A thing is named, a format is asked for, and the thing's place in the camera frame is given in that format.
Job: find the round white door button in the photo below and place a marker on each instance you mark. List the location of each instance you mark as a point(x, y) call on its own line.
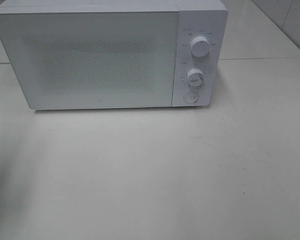
point(191, 97)

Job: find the white upper power knob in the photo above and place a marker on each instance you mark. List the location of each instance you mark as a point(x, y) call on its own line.
point(200, 46)

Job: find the white microwave oven body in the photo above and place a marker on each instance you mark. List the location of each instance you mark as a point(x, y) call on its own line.
point(195, 18)

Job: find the white microwave door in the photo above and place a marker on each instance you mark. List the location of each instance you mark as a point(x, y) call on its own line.
point(92, 60)

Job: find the white timer knob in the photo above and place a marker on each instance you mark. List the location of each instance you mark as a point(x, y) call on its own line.
point(195, 77)

